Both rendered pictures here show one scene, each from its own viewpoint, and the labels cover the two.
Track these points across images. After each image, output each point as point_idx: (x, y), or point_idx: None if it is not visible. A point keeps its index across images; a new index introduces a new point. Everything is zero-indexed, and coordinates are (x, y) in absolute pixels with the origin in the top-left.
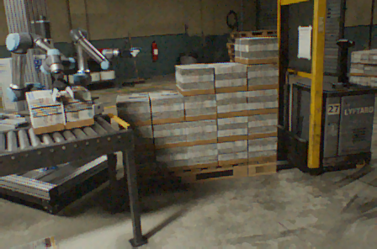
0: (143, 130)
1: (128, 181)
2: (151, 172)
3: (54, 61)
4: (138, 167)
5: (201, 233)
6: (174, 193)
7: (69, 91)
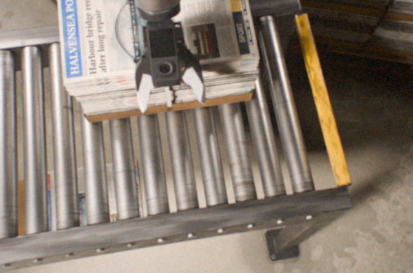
0: None
1: (297, 224)
2: (351, 45)
3: None
4: (326, 33)
5: (404, 270)
6: (383, 101)
7: (193, 82)
